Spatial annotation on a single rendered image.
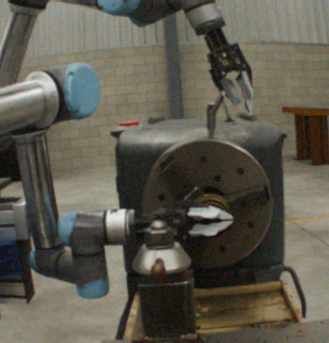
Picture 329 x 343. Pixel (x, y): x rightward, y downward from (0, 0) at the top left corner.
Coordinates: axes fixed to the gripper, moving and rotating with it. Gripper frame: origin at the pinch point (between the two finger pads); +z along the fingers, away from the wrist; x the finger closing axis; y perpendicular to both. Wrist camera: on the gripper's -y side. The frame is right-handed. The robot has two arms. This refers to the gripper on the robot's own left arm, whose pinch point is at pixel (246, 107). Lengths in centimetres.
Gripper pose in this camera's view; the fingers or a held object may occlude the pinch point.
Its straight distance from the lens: 120.7
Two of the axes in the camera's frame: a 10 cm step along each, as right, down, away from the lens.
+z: 3.9, 9.1, 1.2
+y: -0.4, 1.5, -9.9
